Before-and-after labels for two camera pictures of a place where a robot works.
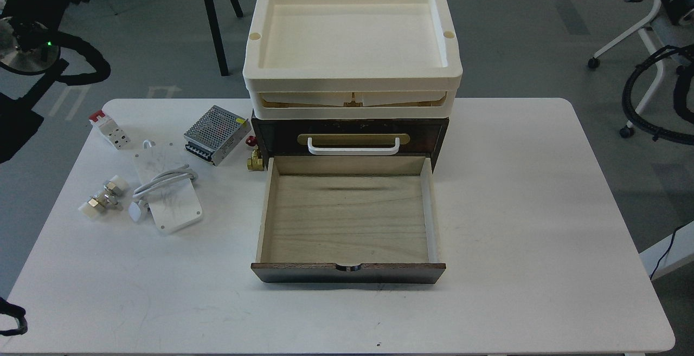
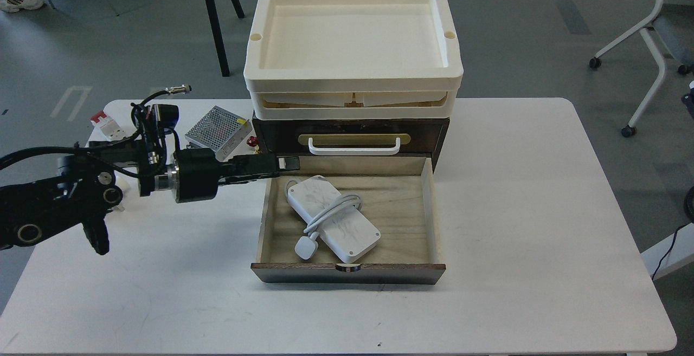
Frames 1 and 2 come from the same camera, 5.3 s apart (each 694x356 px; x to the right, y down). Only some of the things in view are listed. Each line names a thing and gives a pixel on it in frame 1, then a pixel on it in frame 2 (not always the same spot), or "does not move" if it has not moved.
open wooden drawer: [348, 219] does not move
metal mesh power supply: [215, 134] does not move
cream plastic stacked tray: [358, 51] does not move
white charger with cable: [172, 199] to [334, 217]
